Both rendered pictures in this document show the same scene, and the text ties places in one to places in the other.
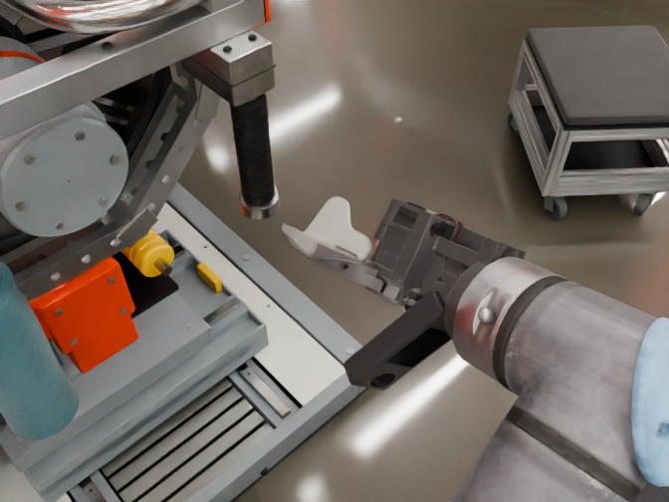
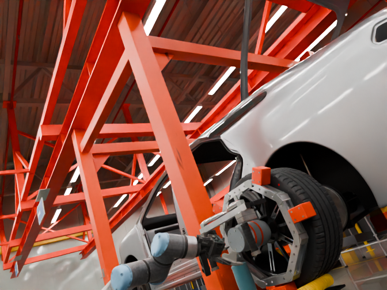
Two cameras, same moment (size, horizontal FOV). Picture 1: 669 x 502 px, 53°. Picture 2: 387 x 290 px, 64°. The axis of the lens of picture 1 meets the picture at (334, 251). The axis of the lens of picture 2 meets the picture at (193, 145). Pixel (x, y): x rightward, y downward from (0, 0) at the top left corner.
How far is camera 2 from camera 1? 162 cm
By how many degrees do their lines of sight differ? 108
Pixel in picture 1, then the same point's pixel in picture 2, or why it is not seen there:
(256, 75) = (239, 217)
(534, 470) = not seen: hidden behind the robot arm
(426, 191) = not seen: outside the picture
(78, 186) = (236, 241)
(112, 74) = (226, 217)
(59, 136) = (232, 230)
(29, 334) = (241, 278)
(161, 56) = (231, 214)
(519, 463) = not seen: hidden behind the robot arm
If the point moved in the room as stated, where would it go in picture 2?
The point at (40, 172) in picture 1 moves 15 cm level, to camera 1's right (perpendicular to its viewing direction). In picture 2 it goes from (231, 236) to (229, 235)
